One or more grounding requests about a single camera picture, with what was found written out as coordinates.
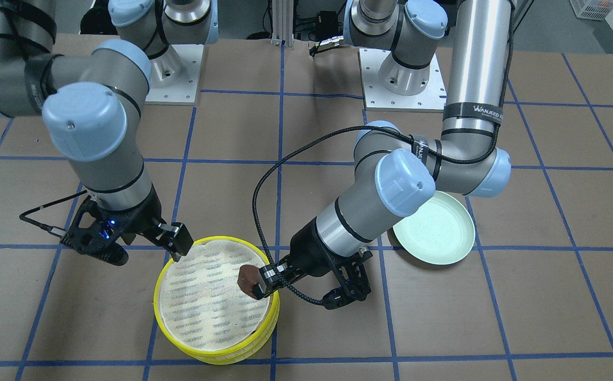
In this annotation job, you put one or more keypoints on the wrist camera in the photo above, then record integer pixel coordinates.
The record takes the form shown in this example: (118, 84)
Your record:
(352, 277)
(94, 232)

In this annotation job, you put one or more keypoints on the aluminium frame post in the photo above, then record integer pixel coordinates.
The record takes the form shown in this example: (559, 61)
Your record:
(282, 23)

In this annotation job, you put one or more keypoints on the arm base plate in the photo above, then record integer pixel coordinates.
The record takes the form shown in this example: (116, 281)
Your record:
(171, 79)
(390, 87)

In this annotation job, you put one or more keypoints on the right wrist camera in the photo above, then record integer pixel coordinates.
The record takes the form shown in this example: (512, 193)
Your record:
(94, 232)

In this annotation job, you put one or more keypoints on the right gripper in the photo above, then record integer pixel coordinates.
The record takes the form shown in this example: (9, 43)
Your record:
(138, 217)

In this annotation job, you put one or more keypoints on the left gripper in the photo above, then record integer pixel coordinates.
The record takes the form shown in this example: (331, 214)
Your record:
(310, 255)

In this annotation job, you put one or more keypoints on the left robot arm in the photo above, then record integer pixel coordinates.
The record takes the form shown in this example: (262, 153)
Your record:
(396, 173)

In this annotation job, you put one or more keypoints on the brown steamed bun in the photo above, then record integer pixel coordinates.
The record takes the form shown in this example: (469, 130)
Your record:
(248, 278)

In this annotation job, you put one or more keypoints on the light green plate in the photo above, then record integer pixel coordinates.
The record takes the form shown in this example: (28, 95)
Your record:
(441, 232)

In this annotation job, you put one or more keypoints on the yellow bamboo steamer tray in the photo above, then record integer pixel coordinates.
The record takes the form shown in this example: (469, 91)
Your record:
(244, 349)

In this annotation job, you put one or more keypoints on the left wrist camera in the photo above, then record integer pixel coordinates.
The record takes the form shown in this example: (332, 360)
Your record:
(352, 277)

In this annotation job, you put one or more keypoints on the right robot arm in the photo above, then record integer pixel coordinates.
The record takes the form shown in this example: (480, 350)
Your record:
(92, 106)

